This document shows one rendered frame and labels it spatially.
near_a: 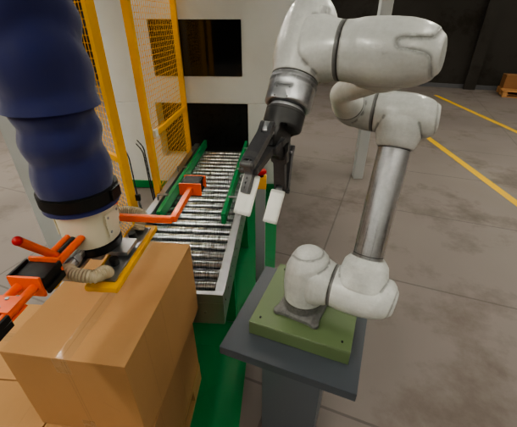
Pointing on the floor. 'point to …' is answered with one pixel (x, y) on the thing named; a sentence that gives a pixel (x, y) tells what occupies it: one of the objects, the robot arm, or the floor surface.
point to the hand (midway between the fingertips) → (258, 213)
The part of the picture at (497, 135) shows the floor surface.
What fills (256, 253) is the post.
